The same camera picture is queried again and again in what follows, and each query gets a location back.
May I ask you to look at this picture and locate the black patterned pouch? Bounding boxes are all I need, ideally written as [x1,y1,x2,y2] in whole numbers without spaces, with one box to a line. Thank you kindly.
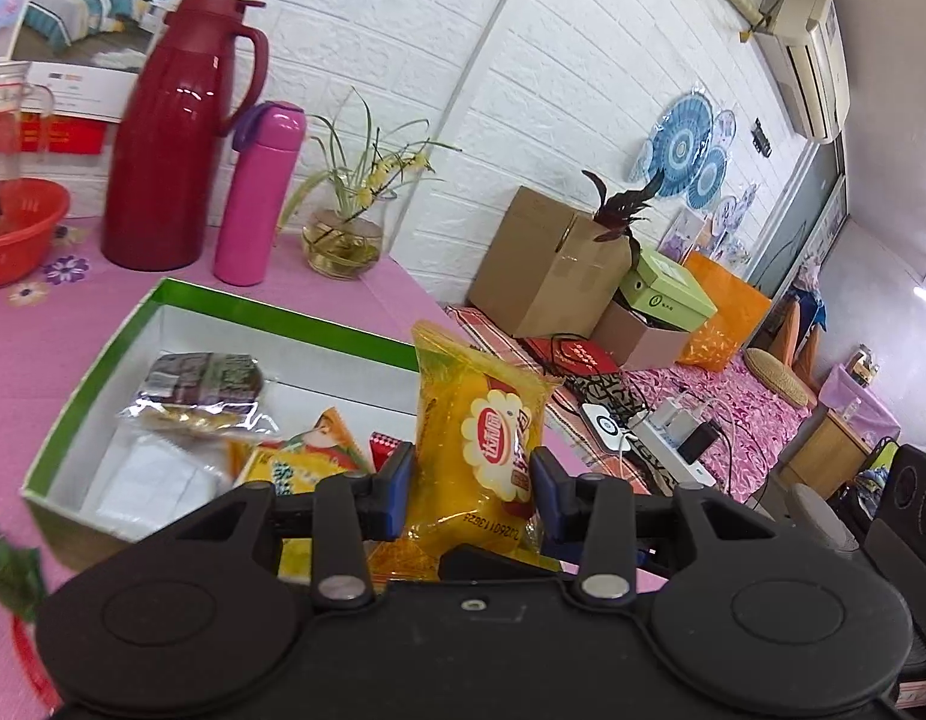
[563,370,645,422]

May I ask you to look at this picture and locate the green shoe box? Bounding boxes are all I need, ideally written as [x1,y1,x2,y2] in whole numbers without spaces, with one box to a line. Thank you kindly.
[617,247,719,334]

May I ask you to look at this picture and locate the green cardboard box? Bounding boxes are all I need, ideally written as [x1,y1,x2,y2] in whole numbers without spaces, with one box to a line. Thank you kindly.
[22,277,580,575]

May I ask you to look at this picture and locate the white power strip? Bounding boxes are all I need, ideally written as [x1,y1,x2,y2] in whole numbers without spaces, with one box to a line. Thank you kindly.
[620,388,724,490]

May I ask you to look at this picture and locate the brown label pastry packet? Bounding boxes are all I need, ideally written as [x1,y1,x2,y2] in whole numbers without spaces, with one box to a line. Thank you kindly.
[116,351,282,437]

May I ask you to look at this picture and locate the white air conditioner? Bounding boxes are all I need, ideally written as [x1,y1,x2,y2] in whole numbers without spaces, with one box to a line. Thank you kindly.
[754,0,854,142]

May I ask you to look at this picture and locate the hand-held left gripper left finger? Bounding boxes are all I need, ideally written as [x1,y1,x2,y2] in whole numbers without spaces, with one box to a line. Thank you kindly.
[155,441,415,610]

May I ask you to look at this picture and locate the blue decorative wall fans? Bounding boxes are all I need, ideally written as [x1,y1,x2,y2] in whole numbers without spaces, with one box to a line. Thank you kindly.
[630,88,739,212]

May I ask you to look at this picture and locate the dark red leafy plant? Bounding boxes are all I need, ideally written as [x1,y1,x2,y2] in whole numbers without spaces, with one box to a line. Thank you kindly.
[581,167,668,250]

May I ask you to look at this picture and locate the pink bottle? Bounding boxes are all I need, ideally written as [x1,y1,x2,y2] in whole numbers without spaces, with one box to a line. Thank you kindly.
[212,100,309,287]

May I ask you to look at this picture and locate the black speaker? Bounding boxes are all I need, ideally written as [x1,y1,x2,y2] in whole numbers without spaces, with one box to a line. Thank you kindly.
[862,441,926,616]

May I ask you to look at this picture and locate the red plastic basin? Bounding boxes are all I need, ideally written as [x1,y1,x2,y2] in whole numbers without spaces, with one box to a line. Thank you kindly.
[0,178,72,291]

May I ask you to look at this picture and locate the red flat box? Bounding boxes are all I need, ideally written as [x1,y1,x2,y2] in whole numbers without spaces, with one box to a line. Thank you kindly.
[521,336,623,377]

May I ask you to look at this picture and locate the plant in glass vase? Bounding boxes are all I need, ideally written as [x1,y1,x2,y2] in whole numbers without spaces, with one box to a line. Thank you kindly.
[278,88,464,281]

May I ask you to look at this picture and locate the dark red thermos jug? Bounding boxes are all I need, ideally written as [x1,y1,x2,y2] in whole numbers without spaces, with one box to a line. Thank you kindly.
[99,0,270,272]

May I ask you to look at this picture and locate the wall poster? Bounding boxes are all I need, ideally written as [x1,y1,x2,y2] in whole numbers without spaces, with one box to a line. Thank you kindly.
[0,0,202,158]

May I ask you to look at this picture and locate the pink lined bin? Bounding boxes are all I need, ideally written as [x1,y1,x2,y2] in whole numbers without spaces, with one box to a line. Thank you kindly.
[817,362,902,445]

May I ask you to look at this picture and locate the wooden cabinet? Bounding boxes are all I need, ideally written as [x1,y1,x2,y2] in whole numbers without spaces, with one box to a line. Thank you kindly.
[776,411,878,501]

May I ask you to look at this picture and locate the glass pitcher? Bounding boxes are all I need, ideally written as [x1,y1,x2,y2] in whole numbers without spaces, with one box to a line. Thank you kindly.
[0,60,57,192]

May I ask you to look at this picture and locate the yellow clear snack packet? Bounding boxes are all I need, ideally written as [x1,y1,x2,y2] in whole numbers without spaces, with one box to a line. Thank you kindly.
[399,320,567,565]

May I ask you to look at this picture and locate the brown cardboard box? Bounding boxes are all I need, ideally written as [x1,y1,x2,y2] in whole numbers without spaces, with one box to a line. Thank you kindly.
[468,185,634,340]

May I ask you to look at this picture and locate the small green foil packet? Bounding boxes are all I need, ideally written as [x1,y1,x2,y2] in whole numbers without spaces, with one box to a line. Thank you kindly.
[0,523,50,617]

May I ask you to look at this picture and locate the orange bag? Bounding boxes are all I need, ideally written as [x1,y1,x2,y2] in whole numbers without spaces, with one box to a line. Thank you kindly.
[675,250,774,374]

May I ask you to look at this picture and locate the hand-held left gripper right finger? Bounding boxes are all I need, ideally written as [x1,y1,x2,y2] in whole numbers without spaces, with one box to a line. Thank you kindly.
[530,448,779,607]

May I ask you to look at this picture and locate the white round charger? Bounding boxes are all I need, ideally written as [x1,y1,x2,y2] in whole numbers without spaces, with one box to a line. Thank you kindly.
[581,403,630,452]

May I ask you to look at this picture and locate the small red snack packet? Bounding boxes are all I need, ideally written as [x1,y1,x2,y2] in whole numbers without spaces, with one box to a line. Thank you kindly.
[368,430,402,476]

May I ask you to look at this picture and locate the woven straw cushion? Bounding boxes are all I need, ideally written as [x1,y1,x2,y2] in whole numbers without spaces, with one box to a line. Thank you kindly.
[742,347,818,407]

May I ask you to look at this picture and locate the beige cardboard box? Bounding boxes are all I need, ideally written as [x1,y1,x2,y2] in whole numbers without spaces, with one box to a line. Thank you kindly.
[589,300,694,371]

